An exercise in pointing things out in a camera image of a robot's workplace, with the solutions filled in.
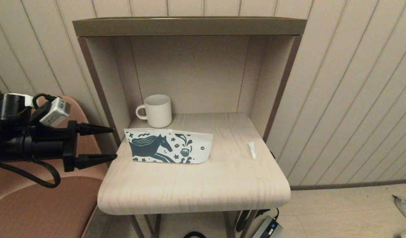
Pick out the white horse print bag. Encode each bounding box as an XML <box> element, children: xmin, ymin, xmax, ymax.
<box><xmin>124</xmin><ymin>128</ymin><xmax>214</xmax><ymax>164</ymax></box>

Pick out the pink brown upholstered chair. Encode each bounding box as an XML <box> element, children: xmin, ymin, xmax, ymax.
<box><xmin>0</xmin><ymin>95</ymin><xmax>119</xmax><ymax>238</ymax></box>

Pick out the white ribbed ceramic mug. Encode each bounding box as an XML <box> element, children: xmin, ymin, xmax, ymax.
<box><xmin>136</xmin><ymin>94</ymin><xmax>173</xmax><ymax>129</ymax></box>

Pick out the beige wooden nightstand shelf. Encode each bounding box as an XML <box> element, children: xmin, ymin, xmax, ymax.
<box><xmin>72</xmin><ymin>17</ymin><xmax>307</xmax><ymax>238</ymax></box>

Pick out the grey power adapter brick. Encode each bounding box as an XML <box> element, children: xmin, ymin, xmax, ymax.
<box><xmin>253</xmin><ymin>216</ymin><xmax>284</xmax><ymax>238</ymax></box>

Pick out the brown baseboard strip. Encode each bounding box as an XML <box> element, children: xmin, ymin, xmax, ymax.
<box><xmin>291</xmin><ymin>178</ymin><xmax>406</xmax><ymax>191</ymax></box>

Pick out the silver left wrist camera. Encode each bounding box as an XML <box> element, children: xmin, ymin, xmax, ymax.
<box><xmin>39</xmin><ymin>97</ymin><xmax>71</xmax><ymax>128</ymax></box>

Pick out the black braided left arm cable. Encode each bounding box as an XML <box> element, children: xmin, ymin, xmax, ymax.
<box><xmin>0</xmin><ymin>155</ymin><xmax>62</xmax><ymax>189</ymax></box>

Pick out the black left camera cable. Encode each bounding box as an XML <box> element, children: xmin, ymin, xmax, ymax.
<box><xmin>32</xmin><ymin>93</ymin><xmax>55</xmax><ymax>109</ymax></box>

